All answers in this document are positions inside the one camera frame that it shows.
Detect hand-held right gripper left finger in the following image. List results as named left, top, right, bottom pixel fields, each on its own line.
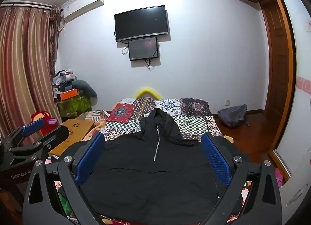
left=22, top=131, right=107, bottom=225

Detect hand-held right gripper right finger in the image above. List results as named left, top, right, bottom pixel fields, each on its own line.
left=200, top=131, right=283, bottom=225

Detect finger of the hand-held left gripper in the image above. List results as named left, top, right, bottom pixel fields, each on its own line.
left=0, top=118, right=46, bottom=154
left=7, top=125, right=71, bottom=165

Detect black zip hoodie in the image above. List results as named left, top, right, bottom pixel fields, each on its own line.
left=49, top=108, right=253, bottom=225

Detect pile of clothes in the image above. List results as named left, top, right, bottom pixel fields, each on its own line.
left=52, top=69, right=78, bottom=94

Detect red plush toy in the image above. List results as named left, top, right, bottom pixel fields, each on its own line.
left=30, top=111, right=59, bottom=135

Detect wooden lap desk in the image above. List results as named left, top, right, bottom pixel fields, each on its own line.
left=49, top=119, right=95, bottom=156

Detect green patterned cloth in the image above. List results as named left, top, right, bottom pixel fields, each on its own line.
left=56, top=94, right=91, bottom=118

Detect orange box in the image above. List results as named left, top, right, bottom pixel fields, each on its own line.
left=59, top=88, right=79, bottom=101

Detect patchwork bedspread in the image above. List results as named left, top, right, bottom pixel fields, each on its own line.
left=55, top=97, right=258, bottom=225

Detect grey backpack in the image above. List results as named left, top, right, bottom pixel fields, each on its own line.
left=217, top=104, right=251, bottom=128

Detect red striped curtain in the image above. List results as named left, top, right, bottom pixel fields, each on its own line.
left=0, top=1, right=62, bottom=140

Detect pink slipper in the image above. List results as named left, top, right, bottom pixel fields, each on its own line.
left=274, top=169, right=283, bottom=188

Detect yellow hoop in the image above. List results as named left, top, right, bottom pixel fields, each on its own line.
left=135, top=87, right=162, bottom=99

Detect wooden door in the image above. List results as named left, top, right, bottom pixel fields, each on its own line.
left=261, top=0, right=292, bottom=118

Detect white air conditioner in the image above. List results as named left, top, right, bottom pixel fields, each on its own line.
left=62, top=0, right=105, bottom=22

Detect black monitor cables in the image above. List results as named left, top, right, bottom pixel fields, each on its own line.
left=144, top=57, right=156, bottom=71

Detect small black wall monitor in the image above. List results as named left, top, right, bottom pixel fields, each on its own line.
left=128, top=37, right=159, bottom=61

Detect large black wall television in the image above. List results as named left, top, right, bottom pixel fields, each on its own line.
left=114, top=5, right=169, bottom=42

